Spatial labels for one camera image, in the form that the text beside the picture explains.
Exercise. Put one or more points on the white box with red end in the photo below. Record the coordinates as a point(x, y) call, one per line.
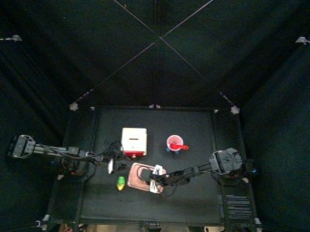
point(133, 141)

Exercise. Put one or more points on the yellow green toy corn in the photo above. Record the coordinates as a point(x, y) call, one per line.
point(120, 183)

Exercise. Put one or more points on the grey frame corner clamp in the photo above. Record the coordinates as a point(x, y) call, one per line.
point(153, 106)
point(73, 106)
point(302, 40)
point(234, 109)
point(15, 38)

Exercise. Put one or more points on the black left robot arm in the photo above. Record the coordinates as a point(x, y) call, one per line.
point(48, 149)

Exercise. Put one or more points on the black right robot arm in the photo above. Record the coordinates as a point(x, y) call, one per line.
point(224, 162)

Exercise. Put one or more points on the black sushi roll toy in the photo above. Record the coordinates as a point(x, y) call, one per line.
point(144, 175)

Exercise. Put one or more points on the white printed label sticker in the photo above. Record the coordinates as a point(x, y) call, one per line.
point(238, 205)

